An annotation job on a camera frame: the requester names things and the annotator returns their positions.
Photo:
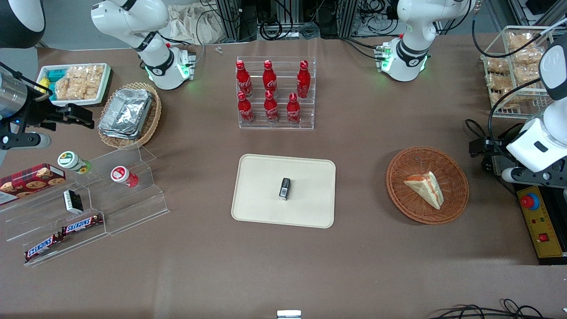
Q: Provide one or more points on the triangular wrapped sandwich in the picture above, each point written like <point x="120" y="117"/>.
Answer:
<point x="426" y="189"/>

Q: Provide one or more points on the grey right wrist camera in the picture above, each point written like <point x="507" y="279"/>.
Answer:
<point x="24" y="141"/>

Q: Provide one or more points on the small white grey device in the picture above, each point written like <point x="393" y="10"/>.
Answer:
<point x="289" y="314"/>

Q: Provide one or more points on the clear bagged snack pack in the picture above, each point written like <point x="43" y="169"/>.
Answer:
<point x="497" y="66"/>
<point x="499" y="84"/>
<point x="529" y="58"/>
<point x="526" y="74"/>
<point x="522" y="42"/>

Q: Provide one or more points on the beige plastic serving tray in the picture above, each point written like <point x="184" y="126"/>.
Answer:
<point x="266" y="204"/>

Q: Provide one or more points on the yellow snack pack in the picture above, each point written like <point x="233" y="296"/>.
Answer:
<point x="43" y="84"/>

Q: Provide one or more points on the aluminium frame post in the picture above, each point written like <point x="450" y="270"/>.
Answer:
<point x="347" y="17"/>
<point x="230" y="17"/>

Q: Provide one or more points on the clear rice cracker pack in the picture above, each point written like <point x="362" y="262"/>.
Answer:
<point x="65" y="88"/>
<point x="95" y="75"/>
<point x="82" y="82"/>

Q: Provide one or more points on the brown Snickers bar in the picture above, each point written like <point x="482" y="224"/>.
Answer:
<point x="82" y="224"/>
<point x="43" y="246"/>

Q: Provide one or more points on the beige cloth bag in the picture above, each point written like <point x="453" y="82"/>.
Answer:
<point x="195" y="24"/>

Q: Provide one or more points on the light oval wicker basket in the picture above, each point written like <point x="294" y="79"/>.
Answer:
<point x="153" y="119"/>

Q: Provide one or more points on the green sunflower lidded cup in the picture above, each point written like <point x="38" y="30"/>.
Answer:
<point x="72" y="161"/>

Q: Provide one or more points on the clear acrylic stepped shelf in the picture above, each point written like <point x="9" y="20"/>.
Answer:
<point x="128" y="208"/>

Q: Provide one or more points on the red tartan cookie box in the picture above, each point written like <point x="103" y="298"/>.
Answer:
<point x="31" y="180"/>

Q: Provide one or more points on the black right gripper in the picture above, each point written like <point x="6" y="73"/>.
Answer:
<point x="37" y="113"/>

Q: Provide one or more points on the brown round wicker basket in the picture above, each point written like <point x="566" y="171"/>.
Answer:
<point x="452" y="168"/>

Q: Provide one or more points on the yellow emergency stop box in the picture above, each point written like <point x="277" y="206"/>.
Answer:
<point x="542" y="226"/>

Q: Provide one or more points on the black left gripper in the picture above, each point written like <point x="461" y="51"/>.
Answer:
<point x="495" y="153"/>

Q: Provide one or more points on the white rectangular snack tray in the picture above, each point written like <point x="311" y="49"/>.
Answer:
<point x="102" y="84"/>

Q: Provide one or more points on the small black white box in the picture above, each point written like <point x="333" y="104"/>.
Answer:
<point x="73" y="201"/>

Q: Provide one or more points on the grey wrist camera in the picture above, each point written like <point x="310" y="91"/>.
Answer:
<point x="24" y="141"/>
<point x="518" y="175"/>

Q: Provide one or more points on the stacked aluminium foil trays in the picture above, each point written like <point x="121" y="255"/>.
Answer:
<point x="126" y="113"/>

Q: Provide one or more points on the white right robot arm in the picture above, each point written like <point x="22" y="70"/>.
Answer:
<point x="133" y="20"/>

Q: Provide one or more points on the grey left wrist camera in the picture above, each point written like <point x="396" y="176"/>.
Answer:
<point x="518" y="175"/>

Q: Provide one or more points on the clear acrylic bottle rack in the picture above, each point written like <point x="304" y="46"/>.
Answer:
<point x="283" y="122"/>

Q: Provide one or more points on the red strawberry lidded cup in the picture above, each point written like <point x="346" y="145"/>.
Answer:
<point x="123" y="175"/>

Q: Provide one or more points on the teal snack pack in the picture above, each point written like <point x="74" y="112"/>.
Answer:
<point x="50" y="94"/>
<point x="56" y="74"/>

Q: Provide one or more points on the red Coca-Cola bottle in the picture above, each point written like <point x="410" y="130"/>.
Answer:
<point x="242" y="79"/>
<point x="303" y="79"/>
<point x="270" y="107"/>
<point x="293" y="109"/>
<point x="269" y="77"/>
<point x="245" y="108"/>

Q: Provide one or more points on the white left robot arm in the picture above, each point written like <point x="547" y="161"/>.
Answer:
<point x="412" y="55"/>

